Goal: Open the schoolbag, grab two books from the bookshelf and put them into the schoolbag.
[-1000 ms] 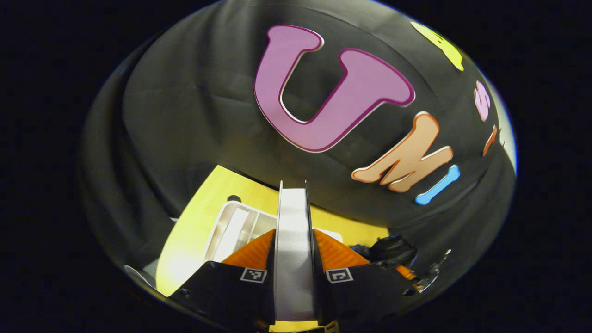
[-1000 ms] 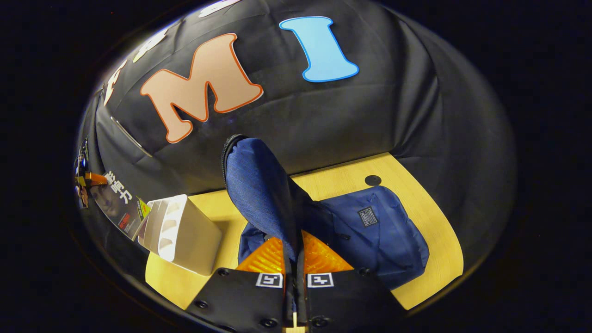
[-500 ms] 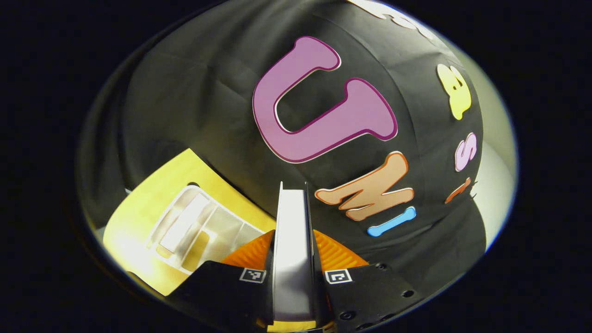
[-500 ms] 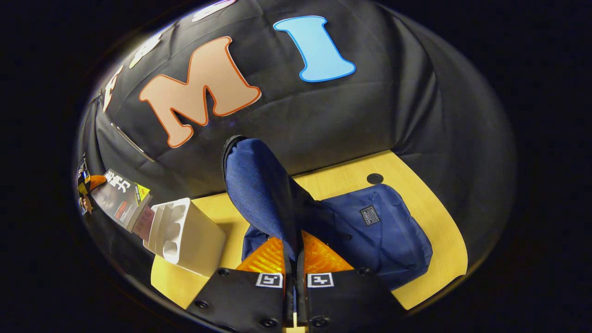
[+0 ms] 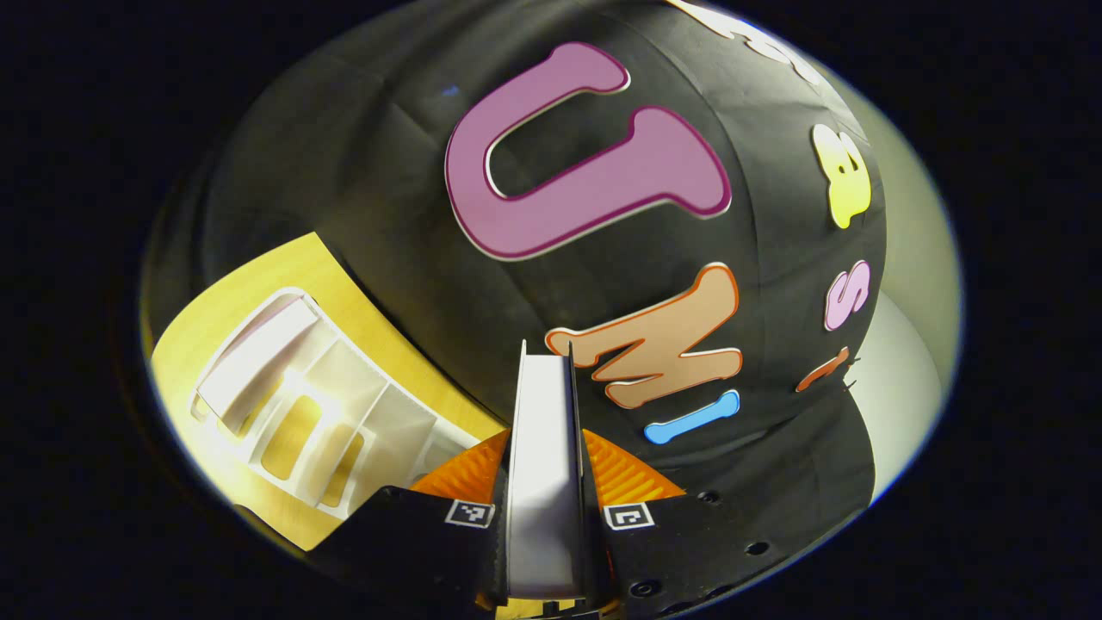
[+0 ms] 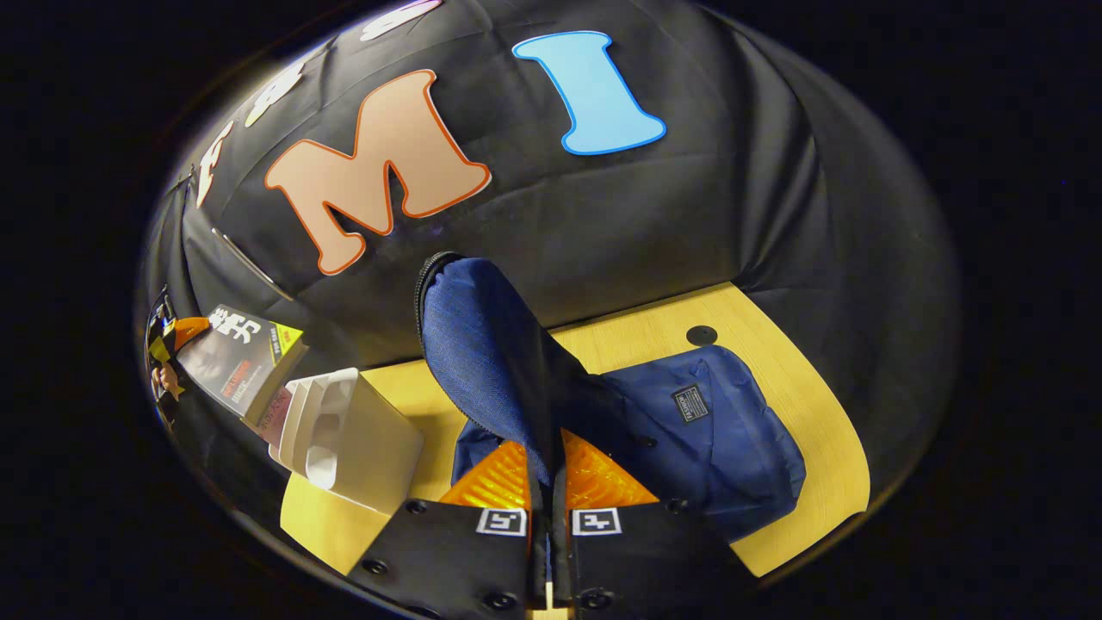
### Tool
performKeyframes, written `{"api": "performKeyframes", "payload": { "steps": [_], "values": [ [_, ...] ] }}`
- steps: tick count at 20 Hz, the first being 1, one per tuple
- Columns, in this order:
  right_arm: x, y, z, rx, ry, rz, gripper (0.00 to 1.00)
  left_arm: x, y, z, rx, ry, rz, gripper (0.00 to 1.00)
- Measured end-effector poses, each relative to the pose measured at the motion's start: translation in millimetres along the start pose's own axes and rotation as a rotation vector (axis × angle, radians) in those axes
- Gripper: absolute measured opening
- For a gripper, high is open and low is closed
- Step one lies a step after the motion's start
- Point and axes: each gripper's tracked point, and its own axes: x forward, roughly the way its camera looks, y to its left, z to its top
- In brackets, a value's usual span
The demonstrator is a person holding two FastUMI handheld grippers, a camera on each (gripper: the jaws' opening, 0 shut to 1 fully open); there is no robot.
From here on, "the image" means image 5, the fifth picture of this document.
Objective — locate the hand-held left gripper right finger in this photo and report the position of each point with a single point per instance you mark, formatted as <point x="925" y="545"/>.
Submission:
<point x="680" y="551"/>

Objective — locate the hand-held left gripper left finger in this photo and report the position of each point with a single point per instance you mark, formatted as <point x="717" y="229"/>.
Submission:
<point x="413" y="542"/>

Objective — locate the white bookshelf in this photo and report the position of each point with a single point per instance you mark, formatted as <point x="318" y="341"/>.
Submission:
<point x="379" y="430"/>

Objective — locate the grey cover book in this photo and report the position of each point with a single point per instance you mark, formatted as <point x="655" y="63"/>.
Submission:
<point x="542" y="465"/>

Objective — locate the pink cover book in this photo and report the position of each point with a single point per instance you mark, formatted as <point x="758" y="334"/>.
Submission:
<point x="258" y="362"/>

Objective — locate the black backdrop cloth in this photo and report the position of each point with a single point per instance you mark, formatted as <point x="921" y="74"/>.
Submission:
<point x="387" y="172"/>

